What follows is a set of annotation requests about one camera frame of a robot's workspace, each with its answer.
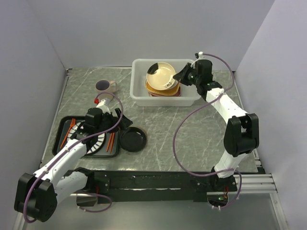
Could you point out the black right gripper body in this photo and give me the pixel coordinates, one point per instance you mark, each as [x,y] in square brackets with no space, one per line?
[196,79]

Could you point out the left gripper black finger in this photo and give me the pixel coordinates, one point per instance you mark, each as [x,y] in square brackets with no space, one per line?
[124,122]
[114,130]

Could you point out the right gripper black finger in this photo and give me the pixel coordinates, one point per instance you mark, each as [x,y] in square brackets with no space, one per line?
[183,74]
[186,82]

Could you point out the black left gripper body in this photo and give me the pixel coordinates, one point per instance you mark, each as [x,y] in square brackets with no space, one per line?
[108,120]

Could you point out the woven bamboo plate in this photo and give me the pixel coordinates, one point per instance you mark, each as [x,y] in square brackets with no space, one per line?
[167,92]

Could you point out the glossy black plate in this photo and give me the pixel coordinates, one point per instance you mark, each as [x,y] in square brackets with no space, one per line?
[131,139]

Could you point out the beige plate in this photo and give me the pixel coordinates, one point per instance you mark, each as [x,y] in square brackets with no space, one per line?
[160,76]

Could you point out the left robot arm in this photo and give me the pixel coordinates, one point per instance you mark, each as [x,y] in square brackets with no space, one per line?
[38,194]

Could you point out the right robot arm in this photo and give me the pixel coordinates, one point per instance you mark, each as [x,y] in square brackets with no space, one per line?
[242,128]

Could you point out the white plastic bin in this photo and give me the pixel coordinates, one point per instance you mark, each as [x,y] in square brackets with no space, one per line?
[138,92]

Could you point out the orange chopstick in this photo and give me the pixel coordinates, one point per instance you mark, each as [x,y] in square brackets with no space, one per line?
[112,140]
[108,144]

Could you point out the white blue striped plate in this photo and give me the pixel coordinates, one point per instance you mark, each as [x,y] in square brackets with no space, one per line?
[96,147]

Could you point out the black serving tray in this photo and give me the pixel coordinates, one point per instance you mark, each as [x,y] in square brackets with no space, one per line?
[62,130]

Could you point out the beige ceramic mug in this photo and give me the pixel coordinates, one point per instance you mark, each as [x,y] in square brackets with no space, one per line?
[106,87]

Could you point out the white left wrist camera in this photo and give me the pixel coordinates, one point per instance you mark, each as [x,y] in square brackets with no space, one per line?
[102,104]

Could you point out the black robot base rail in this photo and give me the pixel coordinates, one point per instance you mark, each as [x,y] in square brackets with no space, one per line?
[131,186]

